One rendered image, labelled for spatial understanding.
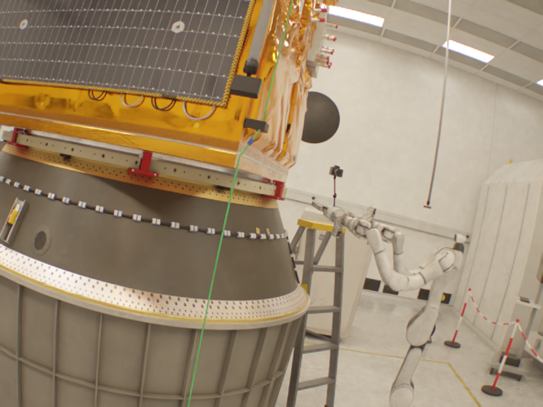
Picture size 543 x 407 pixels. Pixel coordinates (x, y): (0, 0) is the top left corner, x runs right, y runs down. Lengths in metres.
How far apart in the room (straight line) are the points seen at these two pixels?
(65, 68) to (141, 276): 0.89
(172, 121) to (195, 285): 0.63
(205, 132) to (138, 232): 0.48
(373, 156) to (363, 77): 1.67
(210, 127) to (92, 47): 0.62
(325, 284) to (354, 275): 0.36
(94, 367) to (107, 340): 0.15
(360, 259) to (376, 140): 4.46
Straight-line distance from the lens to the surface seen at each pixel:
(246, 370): 2.23
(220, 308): 1.98
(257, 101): 1.73
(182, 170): 2.01
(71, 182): 2.02
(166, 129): 1.75
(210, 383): 2.11
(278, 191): 2.43
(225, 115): 1.69
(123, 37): 1.86
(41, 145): 2.13
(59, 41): 2.03
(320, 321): 6.07
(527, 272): 7.44
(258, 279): 2.19
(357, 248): 5.93
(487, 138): 10.72
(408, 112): 10.21
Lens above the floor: 1.72
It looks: 3 degrees down
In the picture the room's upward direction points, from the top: 13 degrees clockwise
